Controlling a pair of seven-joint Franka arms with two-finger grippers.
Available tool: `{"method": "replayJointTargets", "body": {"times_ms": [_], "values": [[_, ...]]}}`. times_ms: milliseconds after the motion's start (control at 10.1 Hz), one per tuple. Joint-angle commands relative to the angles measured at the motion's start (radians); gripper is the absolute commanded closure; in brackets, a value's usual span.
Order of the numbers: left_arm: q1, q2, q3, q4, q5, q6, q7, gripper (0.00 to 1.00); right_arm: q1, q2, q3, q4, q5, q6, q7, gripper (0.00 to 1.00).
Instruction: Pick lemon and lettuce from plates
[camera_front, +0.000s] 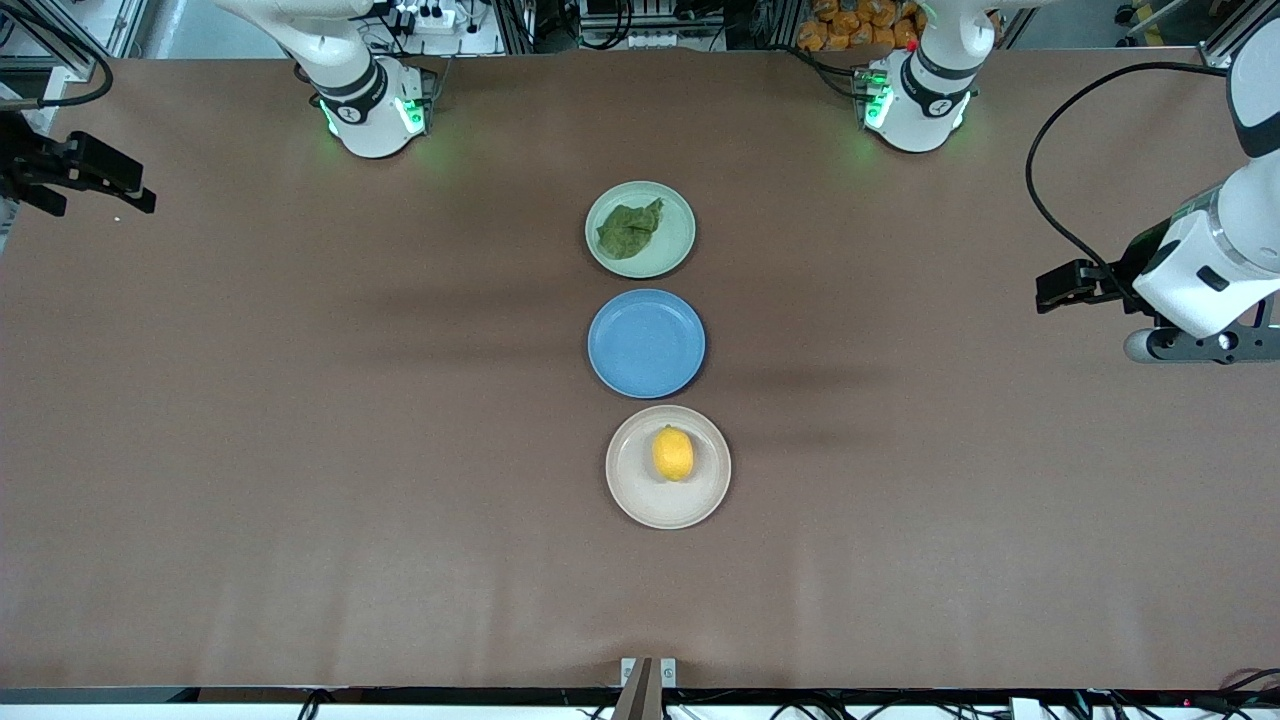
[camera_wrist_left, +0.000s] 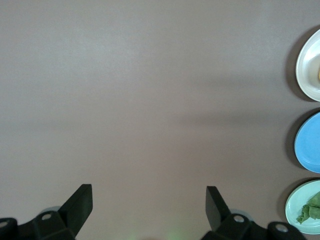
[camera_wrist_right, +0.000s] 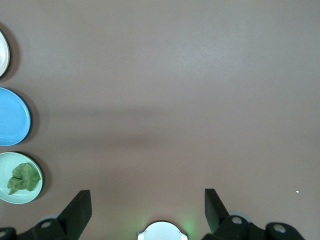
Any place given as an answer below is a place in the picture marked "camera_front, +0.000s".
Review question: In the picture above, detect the yellow lemon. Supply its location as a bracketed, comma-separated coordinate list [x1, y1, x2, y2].
[652, 425, 695, 483]

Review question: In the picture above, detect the green lettuce leaf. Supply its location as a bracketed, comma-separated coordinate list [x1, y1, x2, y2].
[596, 197, 665, 261]

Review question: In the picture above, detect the bag of orange snacks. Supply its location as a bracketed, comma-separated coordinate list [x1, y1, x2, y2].
[797, 0, 926, 53]

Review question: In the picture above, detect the white power strip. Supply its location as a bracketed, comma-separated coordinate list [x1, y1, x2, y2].
[395, 0, 458, 33]

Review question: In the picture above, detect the pale green plate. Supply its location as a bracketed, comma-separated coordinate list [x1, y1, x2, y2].
[584, 180, 698, 280]

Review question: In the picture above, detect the blue plate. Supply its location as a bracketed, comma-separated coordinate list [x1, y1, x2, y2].
[587, 288, 707, 400]

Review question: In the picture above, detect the black equipment rack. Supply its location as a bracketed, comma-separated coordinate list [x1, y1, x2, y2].
[495, 0, 801, 53]

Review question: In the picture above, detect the beige plate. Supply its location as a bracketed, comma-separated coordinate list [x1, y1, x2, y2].
[605, 404, 732, 530]

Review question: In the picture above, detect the aluminium frame corner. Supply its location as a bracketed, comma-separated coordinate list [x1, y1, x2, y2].
[0, 0, 151, 111]
[1200, 0, 1280, 71]

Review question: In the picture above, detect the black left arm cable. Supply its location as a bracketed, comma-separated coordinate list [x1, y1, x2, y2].
[1024, 62, 1231, 301]

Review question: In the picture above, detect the black base cable bundle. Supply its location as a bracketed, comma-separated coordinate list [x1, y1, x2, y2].
[795, 45, 871, 101]

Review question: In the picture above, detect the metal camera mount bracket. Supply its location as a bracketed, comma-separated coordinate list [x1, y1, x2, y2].
[612, 656, 679, 720]

